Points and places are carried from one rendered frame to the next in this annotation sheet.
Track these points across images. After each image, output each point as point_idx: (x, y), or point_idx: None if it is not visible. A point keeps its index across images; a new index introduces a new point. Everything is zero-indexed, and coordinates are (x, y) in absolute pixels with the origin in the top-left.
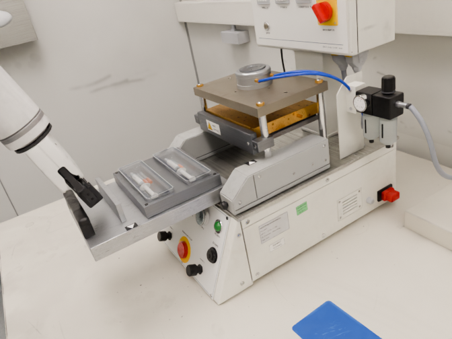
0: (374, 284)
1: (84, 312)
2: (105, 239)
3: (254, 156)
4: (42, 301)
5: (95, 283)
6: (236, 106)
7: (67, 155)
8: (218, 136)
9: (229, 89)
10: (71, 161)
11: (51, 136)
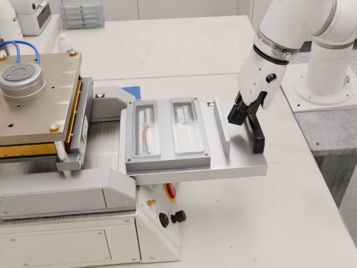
0: None
1: (269, 199)
2: (232, 102)
3: (55, 163)
4: (312, 232)
5: (258, 225)
6: (77, 74)
7: (245, 64)
8: (87, 133)
9: (50, 94)
10: (243, 66)
11: (254, 51)
